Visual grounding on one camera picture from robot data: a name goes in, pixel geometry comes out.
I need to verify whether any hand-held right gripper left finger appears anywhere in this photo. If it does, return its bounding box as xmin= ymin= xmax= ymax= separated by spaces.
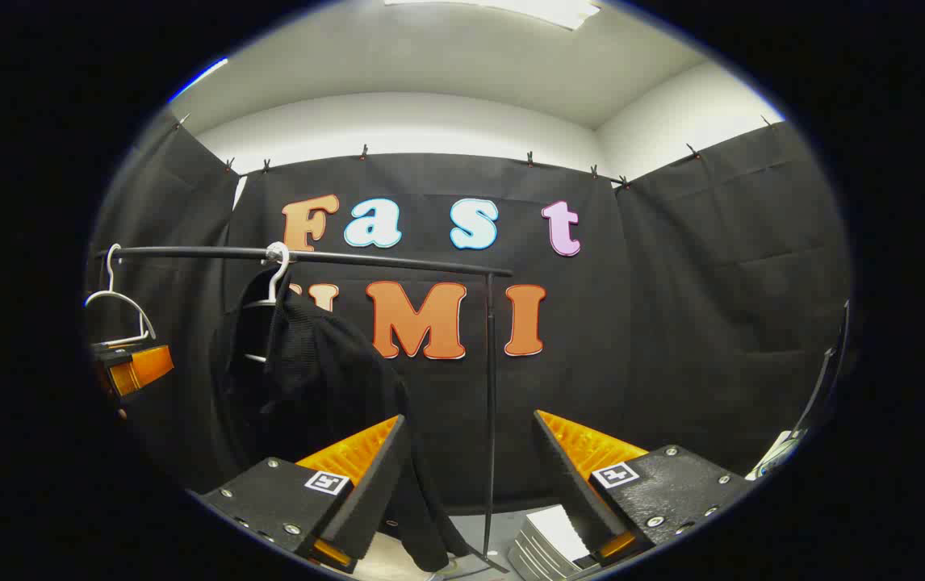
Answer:
xmin=199 ymin=414 xmax=415 ymax=575

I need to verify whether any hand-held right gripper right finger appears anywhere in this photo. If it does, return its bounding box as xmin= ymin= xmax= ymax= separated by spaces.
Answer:
xmin=532 ymin=409 xmax=760 ymax=568

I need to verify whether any black knitted garment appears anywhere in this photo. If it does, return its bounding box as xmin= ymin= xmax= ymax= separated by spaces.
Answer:
xmin=208 ymin=270 xmax=473 ymax=574

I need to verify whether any white plastic hanger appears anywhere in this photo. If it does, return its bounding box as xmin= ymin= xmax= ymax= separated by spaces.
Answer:
xmin=83 ymin=244 xmax=158 ymax=349
xmin=241 ymin=241 xmax=295 ymax=364

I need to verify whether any black clothes rack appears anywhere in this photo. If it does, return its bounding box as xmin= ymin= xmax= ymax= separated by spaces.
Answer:
xmin=94 ymin=246 xmax=516 ymax=575

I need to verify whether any white ribbed object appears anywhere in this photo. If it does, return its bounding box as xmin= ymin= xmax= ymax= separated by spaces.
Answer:
xmin=509 ymin=506 xmax=602 ymax=581

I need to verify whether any black backdrop cloth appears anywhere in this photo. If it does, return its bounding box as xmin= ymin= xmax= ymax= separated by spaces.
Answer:
xmin=87 ymin=109 xmax=852 ymax=517

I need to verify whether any dark stand with white base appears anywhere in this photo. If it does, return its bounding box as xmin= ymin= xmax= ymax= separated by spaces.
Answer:
xmin=747 ymin=300 xmax=851 ymax=482

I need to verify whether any row of black cloth clips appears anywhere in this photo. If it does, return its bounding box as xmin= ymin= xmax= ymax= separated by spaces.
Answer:
xmin=174 ymin=115 xmax=775 ymax=189

